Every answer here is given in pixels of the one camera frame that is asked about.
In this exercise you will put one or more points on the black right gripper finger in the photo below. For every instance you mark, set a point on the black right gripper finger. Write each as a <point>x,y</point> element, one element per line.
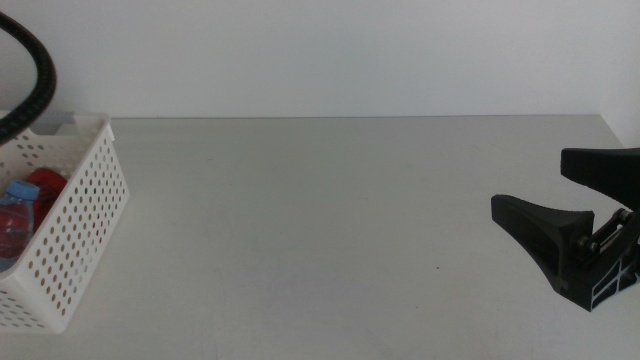
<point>605,170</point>
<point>545,235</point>

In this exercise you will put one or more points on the red soda can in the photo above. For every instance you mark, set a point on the red soda can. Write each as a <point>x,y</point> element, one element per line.
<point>47,187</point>

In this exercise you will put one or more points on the clear water bottle blue cap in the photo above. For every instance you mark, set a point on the clear water bottle blue cap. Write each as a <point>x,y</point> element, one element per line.
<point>15,225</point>

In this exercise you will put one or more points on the white perforated plastic basket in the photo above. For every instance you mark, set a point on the white perforated plastic basket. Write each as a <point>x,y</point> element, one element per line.
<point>70,240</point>

